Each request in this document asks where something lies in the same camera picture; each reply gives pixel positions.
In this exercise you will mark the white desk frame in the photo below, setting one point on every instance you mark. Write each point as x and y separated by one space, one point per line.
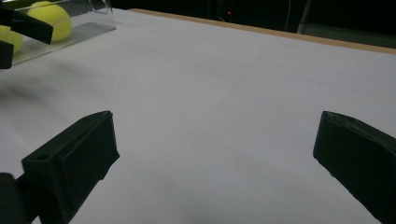
304 15

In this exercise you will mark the clear plastic tray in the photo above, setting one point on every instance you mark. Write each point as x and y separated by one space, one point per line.
87 31

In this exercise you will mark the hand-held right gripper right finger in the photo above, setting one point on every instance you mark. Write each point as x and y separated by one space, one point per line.
361 155

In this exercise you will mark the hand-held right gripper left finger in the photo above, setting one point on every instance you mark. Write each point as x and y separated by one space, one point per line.
81 155

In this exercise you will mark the wooden table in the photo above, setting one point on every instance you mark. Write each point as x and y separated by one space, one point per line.
280 33

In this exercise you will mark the yellow tennis ball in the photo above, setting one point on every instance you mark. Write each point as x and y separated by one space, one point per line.
14 40
60 21

